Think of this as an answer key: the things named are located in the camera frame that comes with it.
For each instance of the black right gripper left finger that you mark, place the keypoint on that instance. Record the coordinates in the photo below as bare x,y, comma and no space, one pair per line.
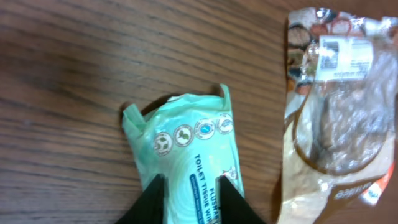
149,207

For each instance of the beige brown snack pouch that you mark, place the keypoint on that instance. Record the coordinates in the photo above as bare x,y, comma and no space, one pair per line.
340,114

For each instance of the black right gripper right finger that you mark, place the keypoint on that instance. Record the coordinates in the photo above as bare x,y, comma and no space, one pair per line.
234,209

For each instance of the teal tissue pack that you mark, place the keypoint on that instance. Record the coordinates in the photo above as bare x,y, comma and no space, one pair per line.
189,140

